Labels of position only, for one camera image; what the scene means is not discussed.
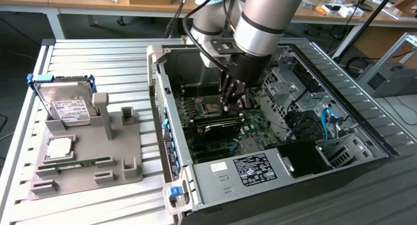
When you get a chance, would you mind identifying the silver CPU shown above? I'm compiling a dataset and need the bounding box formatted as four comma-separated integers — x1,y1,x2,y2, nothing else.
46,138,75,160

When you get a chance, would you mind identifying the silver hard disk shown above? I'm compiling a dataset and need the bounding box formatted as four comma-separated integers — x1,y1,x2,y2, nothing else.
36,81,99,127

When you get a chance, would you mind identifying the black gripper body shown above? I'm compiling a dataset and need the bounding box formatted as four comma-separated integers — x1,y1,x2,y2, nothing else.
227,51,273,87

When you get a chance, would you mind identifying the grey parts rack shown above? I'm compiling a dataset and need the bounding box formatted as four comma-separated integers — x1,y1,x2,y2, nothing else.
28,92,145,201

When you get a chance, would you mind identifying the aluminium profile frame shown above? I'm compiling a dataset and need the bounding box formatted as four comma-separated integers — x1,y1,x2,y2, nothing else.
358,31,417,89

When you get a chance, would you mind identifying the grey power supply unit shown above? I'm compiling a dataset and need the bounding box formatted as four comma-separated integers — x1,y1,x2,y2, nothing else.
191,148,294,204

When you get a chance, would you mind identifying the open PC case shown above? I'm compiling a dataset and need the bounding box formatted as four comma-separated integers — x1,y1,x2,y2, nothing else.
146,43,403,225

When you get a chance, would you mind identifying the blue card retention clip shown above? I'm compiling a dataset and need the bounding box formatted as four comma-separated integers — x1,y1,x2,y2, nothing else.
161,117,171,139

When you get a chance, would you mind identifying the orange and white box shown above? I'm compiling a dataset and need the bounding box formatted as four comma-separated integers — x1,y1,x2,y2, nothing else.
316,4,341,16

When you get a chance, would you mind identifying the grey chipset heatsink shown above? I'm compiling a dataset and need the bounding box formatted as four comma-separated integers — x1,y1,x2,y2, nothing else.
240,139,264,153

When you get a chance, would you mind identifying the black monitor stand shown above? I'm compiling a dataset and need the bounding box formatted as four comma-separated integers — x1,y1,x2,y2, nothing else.
350,0,375,11

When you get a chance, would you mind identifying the metal disk bay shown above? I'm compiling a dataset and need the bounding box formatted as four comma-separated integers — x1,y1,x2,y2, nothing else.
316,133,373,167

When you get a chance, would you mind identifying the metal drive cage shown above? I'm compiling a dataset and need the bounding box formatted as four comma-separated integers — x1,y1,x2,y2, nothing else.
262,63,330,113

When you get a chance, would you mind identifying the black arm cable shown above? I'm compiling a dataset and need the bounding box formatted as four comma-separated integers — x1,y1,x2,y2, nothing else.
182,0,231,70

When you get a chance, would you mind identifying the CPU socket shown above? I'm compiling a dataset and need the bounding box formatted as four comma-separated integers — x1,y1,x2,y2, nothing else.
194,95,226,117

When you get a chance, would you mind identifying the green motherboard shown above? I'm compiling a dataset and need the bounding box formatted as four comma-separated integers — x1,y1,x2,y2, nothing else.
174,84,285,162

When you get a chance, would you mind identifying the graphics card with metal bracket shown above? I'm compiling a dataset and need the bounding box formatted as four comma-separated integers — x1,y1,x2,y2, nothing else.
182,117,244,144

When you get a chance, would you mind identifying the black tripod pole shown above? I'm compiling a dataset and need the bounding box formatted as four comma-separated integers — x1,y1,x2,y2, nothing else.
332,0,401,63

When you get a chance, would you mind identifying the grey computer tower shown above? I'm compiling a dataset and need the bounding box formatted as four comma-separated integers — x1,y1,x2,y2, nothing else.
357,62,417,99

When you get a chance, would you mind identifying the blue disk caddy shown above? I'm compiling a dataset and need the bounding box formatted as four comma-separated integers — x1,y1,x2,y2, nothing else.
26,73,97,97

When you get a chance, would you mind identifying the green RAM stick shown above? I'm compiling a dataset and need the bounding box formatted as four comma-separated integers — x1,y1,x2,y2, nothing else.
38,157,111,171

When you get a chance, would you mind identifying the black ribbed plastic holder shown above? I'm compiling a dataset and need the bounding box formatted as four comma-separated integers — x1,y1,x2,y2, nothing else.
286,111,326,140

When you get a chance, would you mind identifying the cluttered wooden desk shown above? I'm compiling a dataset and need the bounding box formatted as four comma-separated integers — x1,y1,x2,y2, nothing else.
286,0,417,62

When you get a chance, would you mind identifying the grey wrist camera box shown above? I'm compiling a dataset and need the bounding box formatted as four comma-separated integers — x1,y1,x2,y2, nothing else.
199,38,246,68

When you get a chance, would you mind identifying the white small box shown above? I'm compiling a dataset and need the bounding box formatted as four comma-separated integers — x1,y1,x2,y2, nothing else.
337,6,365,18

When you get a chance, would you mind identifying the blue wire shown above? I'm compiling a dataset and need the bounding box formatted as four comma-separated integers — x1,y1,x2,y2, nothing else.
320,107,341,140

